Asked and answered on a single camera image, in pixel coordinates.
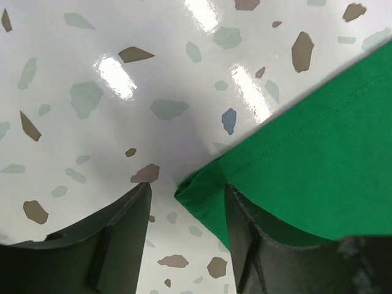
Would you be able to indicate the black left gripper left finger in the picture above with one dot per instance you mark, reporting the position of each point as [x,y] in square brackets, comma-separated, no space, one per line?
[101,253]

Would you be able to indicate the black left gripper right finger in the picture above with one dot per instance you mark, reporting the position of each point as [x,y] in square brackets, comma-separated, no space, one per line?
[272,256]

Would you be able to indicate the green t shirt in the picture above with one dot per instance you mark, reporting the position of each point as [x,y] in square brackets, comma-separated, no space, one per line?
[323,166]

